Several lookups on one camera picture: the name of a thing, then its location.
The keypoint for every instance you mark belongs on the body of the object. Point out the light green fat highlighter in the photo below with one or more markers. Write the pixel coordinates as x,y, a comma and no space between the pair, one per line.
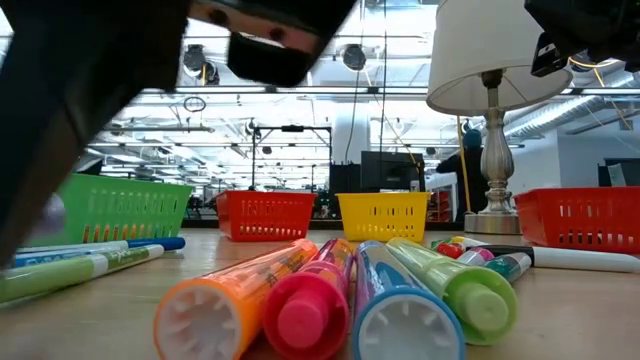
450,285

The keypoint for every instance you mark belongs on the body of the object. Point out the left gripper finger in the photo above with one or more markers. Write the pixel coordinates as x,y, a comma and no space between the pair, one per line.
75,60

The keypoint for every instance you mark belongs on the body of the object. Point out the black-cap Sharpie marker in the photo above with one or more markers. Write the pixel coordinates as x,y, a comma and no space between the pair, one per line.
575,259

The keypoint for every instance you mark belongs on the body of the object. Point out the black cabinet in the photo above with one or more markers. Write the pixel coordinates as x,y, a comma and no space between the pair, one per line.
345,185

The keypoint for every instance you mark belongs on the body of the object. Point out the teal-cap Sharpie marker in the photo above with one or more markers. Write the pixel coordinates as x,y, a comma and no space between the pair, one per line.
505,267

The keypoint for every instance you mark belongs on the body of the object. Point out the blue fat highlighter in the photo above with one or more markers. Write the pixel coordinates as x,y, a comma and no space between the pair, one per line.
385,285

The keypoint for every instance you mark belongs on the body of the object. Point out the table lamp white shade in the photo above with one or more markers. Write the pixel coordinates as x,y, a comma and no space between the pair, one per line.
495,160

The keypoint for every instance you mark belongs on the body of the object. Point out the dark wall screen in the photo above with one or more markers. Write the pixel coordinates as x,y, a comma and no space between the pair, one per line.
605,172

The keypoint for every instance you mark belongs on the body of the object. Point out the black metal rig frame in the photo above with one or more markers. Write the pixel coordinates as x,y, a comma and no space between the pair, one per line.
292,128

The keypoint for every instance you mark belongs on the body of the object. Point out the yellow-cap Sharpie marker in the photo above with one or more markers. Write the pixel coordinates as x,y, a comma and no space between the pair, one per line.
460,240

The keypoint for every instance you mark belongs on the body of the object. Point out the light green Expo marker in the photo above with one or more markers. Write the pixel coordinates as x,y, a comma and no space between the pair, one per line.
50,280

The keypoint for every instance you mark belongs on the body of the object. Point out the orange fat highlighter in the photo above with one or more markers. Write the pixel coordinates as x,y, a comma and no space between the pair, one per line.
235,295

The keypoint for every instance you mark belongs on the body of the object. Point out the yellow plastic basket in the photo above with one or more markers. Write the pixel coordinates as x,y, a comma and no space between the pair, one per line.
382,200

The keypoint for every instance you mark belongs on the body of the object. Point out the green slim highlighter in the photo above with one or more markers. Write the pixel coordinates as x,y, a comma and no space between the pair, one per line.
441,242

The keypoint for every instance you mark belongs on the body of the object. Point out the silver ventilation duct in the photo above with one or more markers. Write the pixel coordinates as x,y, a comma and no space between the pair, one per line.
550,120

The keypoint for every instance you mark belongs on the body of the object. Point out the red plastic basket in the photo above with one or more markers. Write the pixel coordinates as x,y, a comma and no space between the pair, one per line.
575,197
265,199

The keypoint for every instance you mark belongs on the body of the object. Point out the person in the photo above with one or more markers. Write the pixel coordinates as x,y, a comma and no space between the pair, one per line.
472,180

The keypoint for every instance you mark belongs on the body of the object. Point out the red-cap Sharpie marker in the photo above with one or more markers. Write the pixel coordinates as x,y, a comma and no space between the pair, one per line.
450,251

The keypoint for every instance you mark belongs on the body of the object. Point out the green plastic basket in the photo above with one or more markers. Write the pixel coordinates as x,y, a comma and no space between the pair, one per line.
125,187

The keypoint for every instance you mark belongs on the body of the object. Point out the red storage shelf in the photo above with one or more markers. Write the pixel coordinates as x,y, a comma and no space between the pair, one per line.
442,210

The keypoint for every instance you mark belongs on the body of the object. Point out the pink fat highlighter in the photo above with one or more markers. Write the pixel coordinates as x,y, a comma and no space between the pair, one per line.
305,320

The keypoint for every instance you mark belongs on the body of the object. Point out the black monitor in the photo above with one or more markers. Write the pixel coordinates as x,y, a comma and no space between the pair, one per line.
392,172

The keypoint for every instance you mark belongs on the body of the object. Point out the dark blue Expo marker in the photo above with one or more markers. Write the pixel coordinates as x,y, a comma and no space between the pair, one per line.
155,244

